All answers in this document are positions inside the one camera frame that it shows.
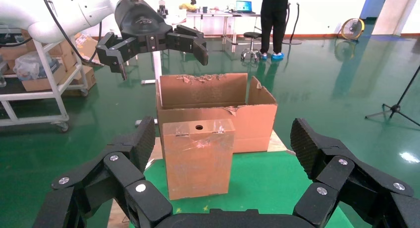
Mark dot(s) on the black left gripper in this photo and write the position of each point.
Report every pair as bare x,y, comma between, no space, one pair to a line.
141,23

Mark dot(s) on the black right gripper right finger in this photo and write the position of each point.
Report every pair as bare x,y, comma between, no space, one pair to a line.
354,187

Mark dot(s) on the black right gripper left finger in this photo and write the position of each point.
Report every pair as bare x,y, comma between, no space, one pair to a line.
98,183

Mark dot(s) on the small brown cardboard box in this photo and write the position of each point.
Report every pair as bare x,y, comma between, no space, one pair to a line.
197,160

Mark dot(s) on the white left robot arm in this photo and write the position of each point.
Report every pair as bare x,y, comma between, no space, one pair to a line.
65,13

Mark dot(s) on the printed flat cardboard sheet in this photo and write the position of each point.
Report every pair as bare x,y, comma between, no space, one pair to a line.
86,47

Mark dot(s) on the brown cardboard storage box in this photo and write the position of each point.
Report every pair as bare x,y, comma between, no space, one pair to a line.
42,83
83,80
62,54

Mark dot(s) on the large open brown carton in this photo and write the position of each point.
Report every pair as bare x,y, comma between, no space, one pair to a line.
256,128

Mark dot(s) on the yellow toy figure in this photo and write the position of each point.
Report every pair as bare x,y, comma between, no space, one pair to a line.
187,5

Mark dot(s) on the white background table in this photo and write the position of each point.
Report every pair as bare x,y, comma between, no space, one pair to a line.
213,14

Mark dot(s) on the black tripod stand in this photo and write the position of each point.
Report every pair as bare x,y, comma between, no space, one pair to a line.
395,107

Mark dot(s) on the green table cloth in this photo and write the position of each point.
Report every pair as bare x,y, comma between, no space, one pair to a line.
262,183

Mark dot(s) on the black round stool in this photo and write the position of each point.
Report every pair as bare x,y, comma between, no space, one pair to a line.
252,36

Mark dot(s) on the open laptop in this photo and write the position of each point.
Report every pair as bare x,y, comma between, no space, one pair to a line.
244,6

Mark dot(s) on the white wheeled metal cart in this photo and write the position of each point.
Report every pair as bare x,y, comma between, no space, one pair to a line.
49,94

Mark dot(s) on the person in black clothes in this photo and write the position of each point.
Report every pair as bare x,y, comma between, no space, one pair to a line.
274,19

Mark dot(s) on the clear plastic bag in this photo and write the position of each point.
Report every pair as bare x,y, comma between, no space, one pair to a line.
28,67

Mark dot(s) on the black round-base pole stand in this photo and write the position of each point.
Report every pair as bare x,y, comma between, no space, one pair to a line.
292,41

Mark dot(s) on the yellow floor fan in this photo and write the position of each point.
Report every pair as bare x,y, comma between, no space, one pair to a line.
352,28

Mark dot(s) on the white metal stand frame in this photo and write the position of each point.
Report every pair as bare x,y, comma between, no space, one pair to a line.
157,67

